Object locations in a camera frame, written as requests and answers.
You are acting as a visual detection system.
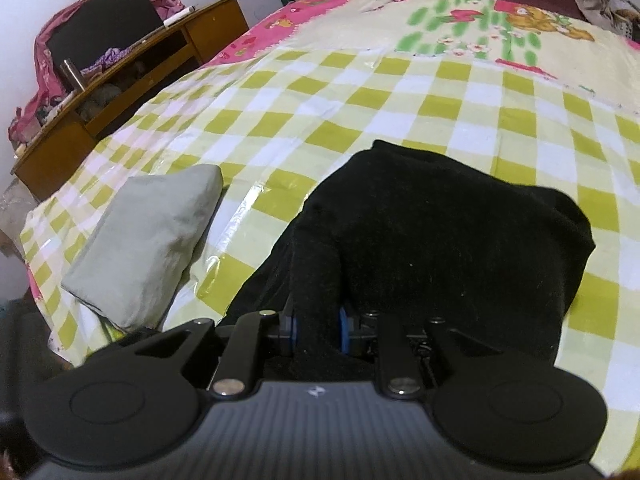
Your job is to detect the wooden desk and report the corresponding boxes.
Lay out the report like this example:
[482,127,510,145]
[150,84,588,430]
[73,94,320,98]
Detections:
[12,0,251,202]

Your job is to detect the pink patterned cloth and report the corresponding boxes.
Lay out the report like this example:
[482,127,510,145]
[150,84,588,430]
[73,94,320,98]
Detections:
[7,0,197,147]

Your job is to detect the black board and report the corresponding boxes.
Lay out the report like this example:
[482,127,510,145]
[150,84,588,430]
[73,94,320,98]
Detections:
[47,0,167,70]

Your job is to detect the green checkered bed sheet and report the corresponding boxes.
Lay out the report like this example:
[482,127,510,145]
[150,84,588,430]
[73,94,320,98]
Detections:
[20,0,640,477]

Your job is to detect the metal cup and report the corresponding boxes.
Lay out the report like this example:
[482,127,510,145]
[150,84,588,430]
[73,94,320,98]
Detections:
[60,58,87,92]

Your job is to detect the clear plastic bag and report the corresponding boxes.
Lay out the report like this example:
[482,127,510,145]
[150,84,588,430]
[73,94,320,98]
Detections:
[0,179,38,253]

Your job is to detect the black pants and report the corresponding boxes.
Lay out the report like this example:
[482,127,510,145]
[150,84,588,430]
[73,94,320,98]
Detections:
[220,139,597,386]

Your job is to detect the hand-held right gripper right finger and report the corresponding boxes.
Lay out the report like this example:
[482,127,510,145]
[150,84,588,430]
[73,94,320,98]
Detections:
[337,307,507,401]

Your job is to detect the purple cloth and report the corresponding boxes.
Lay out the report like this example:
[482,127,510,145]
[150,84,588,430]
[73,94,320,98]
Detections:
[81,47,132,74]

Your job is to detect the white marker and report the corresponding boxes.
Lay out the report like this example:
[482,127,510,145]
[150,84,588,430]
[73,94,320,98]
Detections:
[162,5,199,29]

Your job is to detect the light grey folded cloth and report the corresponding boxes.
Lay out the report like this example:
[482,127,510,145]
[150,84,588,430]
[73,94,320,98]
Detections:
[61,164,223,330]

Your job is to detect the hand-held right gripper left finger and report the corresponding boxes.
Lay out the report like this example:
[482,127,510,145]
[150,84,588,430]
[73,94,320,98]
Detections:
[117,307,301,401]

